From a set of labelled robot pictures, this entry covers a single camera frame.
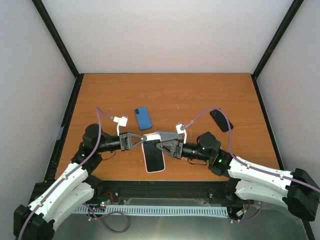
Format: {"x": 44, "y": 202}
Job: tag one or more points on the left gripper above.
{"x": 128, "y": 145}

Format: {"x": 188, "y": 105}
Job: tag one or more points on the black aluminium frame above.
{"x": 125, "y": 189}

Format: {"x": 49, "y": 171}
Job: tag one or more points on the white phone case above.
{"x": 160, "y": 170}

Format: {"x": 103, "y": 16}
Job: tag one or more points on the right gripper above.
{"x": 176, "y": 149}

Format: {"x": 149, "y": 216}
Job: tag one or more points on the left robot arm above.
{"x": 76, "y": 185}

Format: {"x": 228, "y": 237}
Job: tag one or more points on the light blue cable duct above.
{"x": 161, "y": 211}

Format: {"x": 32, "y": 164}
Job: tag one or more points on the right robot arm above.
{"x": 295, "y": 190}

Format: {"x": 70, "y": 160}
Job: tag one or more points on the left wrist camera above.
{"x": 121, "y": 122}

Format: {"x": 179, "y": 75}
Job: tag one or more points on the light blue phone case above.
{"x": 164, "y": 136}

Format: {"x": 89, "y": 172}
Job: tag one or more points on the blue phone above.
{"x": 143, "y": 118}

